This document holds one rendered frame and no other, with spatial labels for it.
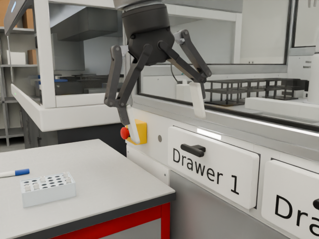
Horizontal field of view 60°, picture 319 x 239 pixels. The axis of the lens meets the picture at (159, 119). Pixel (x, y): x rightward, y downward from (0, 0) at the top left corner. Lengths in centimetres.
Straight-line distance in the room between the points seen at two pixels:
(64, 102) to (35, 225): 74
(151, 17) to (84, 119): 96
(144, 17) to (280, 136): 30
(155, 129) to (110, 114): 57
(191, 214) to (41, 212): 37
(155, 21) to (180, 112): 34
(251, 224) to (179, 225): 28
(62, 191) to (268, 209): 48
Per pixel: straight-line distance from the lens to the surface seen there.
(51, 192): 75
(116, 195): 75
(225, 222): 68
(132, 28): 45
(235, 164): 58
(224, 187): 62
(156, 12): 45
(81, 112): 133
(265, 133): 54
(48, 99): 129
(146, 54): 46
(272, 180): 53
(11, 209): 76
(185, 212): 80
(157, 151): 85
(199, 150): 61
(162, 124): 81
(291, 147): 51
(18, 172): 96
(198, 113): 53
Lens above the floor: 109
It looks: 11 degrees down
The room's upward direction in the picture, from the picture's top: straight up
